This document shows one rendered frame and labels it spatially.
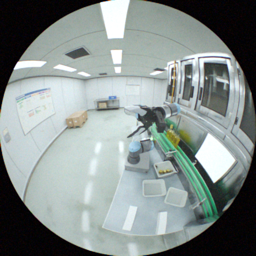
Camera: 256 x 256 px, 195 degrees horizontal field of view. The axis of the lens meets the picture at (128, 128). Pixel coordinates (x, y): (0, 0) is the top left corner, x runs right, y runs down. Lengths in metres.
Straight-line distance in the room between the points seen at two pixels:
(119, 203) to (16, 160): 2.88
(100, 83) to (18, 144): 6.25
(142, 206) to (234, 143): 0.92
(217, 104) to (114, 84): 6.27
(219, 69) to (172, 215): 1.36
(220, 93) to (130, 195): 1.25
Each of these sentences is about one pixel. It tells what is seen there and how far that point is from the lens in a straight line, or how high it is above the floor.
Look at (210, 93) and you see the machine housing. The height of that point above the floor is 1.67.
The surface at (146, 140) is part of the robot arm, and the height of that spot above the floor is 1.10.
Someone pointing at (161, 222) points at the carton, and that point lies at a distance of 0.81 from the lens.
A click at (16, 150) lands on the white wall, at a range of 3.03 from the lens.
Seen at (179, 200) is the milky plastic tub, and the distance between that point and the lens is 0.96.
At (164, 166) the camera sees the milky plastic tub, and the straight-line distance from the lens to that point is 1.02.
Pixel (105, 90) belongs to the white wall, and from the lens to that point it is 6.54.
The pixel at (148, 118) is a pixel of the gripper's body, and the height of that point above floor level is 1.45.
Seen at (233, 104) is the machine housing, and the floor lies 1.65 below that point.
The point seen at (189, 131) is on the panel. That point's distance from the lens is 1.02.
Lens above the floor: 1.56
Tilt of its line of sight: 29 degrees down
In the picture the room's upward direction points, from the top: straight up
